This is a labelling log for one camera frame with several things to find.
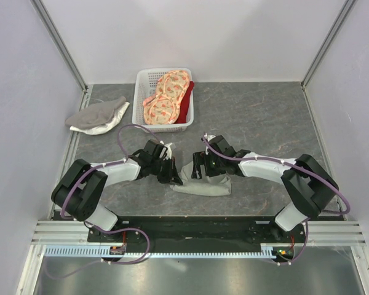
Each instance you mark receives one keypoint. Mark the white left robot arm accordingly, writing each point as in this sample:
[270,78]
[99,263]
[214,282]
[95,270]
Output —
[79,191]

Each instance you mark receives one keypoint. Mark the grey-green cloth napkin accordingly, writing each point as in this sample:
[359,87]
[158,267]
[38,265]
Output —
[207,186]

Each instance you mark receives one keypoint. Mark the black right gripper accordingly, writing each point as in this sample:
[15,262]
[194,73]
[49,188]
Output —
[200,158]

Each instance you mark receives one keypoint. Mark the floral mesh laundry bag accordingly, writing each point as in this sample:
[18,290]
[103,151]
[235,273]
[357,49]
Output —
[163,107]

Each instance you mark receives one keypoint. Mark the slotted cable duct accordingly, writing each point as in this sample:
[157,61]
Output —
[99,251]

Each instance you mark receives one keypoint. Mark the red cloth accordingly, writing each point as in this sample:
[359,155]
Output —
[185,105]

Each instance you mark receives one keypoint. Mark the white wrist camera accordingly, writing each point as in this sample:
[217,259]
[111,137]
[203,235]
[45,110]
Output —
[167,149]
[205,139]

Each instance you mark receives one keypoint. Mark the white cloth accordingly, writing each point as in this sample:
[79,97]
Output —
[105,128]

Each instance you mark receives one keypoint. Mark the aluminium frame rail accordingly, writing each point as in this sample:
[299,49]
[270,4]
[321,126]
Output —
[280,78]

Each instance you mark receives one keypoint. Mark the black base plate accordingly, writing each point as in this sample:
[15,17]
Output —
[165,229]

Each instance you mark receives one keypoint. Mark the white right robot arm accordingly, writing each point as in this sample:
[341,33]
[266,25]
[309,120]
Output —
[309,187]

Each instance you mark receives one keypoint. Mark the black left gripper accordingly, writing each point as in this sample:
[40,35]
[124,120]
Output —
[171,175]

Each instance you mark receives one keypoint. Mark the grey cloth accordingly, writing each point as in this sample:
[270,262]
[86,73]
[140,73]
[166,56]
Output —
[95,115]

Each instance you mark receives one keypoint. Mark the white perforated plastic basket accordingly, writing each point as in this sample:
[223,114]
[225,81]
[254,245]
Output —
[145,87]

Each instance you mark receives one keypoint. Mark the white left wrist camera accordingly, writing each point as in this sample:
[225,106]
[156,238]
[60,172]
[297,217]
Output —
[167,149]

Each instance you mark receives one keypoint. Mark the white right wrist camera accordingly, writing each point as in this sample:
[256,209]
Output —
[205,139]

